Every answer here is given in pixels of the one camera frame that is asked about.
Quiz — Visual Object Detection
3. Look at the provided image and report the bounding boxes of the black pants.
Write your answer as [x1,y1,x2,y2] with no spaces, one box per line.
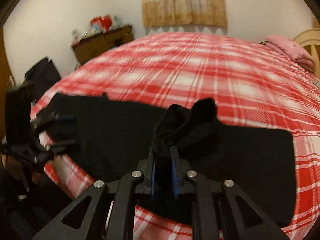
[37,94,296,227]

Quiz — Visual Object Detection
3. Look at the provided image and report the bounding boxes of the black chair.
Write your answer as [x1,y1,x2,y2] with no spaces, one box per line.
[23,57,61,102]

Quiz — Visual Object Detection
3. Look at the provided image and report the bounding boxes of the brown wooden cabinet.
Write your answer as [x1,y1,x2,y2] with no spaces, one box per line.
[71,25,134,64]

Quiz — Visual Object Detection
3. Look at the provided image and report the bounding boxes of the red plaid bed cover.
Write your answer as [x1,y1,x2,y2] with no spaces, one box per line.
[31,32,319,239]

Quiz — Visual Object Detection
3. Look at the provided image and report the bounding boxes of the red decoration on cabinet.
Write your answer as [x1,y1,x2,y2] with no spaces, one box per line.
[90,14,120,33]

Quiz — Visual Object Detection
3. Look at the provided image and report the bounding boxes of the beige window curtain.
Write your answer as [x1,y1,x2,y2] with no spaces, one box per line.
[141,0,228,28]

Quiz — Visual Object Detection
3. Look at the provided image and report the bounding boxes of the folded pink blanket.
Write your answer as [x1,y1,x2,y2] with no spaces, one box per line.
[265,35,315,74]

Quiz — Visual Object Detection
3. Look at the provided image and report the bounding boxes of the cream wooden headboard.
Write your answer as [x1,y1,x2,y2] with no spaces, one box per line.
[293,28,320,79]

